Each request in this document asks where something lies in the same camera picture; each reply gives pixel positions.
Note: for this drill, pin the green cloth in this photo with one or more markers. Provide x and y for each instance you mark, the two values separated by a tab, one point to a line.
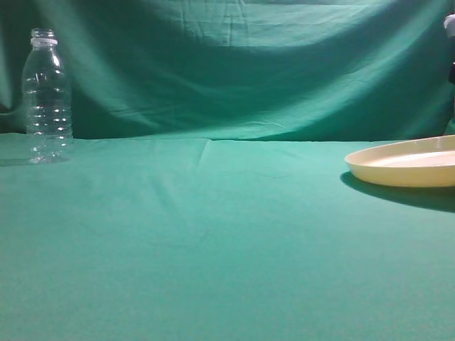
205	195

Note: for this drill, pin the cream plastic plate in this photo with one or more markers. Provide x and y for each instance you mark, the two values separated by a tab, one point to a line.
419	163

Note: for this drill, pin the clear plastic bottle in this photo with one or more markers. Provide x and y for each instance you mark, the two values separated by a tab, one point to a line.
47	99

